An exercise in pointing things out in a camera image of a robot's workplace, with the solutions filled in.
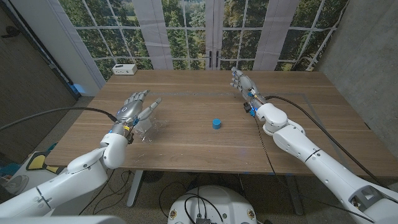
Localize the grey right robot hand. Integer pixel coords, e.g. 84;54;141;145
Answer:
229;67;267;110

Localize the clear plastic wrap sheet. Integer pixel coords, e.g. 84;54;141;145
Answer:
132;111;170;144

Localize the white box on table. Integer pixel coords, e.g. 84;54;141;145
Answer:
112;63;138;76

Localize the printed forest window backdrop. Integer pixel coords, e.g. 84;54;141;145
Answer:
58;0;349;81

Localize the white table leg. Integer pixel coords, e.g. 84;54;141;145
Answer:
126;170;144;208
284;174;305;216

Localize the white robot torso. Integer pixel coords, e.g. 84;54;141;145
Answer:
167;185;258;224

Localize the black ribbed round base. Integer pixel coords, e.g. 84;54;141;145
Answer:
142;170;165;183

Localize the dark wood-grain door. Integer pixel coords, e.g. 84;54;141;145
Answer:
0;6;78;162

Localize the white printed floor mat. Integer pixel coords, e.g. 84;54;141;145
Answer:
0;151;69;195

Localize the teal floor object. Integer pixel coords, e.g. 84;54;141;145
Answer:
0;163;22;177

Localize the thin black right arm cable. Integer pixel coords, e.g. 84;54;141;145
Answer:
253;116;376;223

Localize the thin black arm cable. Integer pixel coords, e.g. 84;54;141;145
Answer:
253;116;376;223
79;169;116;216

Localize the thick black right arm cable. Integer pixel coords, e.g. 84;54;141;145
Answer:
264;95;386;189

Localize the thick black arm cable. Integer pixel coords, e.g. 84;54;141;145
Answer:
0;106;119;131
264;95;386;189

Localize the black torso cable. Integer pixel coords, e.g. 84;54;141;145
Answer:
182;193;225;223

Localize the black floor cable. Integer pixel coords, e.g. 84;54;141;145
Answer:
92;170;135;215
158;181;201;218

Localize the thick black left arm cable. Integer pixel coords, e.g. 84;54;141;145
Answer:
0;106;119;131

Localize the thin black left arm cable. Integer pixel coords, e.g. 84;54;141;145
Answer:
79;169;116;216

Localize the door lever handle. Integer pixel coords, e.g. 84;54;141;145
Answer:
1;26;21;39

